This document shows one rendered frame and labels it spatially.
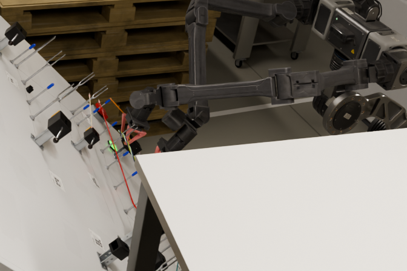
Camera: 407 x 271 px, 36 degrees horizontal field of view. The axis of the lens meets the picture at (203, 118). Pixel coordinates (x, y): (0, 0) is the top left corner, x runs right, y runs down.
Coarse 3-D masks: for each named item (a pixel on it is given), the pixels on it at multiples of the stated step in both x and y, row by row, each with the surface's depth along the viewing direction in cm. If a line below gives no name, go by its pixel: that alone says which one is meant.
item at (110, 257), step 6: (114, 240) 136; (120, 240) 136; (114, 246) 137; (120, 246) 134; (126, 246) 137; (96, 252) 137; (108, 252) 137; (114, 252) 134; (120, 252) 135; (126, 252) 135; (102, 258) 137; (108, 258) 135; (114, 258) 136; (120, 258) 136; (102, 264) 135; (108, 264) 136
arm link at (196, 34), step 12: (204, 12) 224; (192, 24) 224; (204, 24) 223; (192, 36) 224; (204, 36) 225; (192, 48) 223; (204, 48) 224; (192, 60) 222; (204, 60) 223; (192, 72) 222; (204, 72) 222; (204, 84) 222; (192, 108) 221; (204, 108) 218
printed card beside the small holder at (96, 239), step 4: (88, 228) 143; (92, 232) 143; (92, 236) 141; (96, 236) 144; (100, 236) 146; (92, 240) 140; (96, 240) 142; (100, 240) 144; (96, 244) 140; (100, 244) 143
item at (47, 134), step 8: (48, 120) 150; (56, 120) 146; (64, 120) 148; (48, 128) 146; (56, 128) 146; (64, 128) 147; (32, 136) 148; (40, 136) 148; (48, 136) 149; (56, 136) 143; (40, 144) 149
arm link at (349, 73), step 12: (348, 60) 218; (360, 60) 211; (300, 72) 184; (312, 72) 183; (324, 72) 195; (336, 72) 196; (348, 72) 203; (288, 84) 186; (300, 84) 185; (312, 84) 184; (324, 84) 188; (336, 84) 195; (348, 84) 210; (360, 84) 211; (288, 96) 186; (300, 96) 185
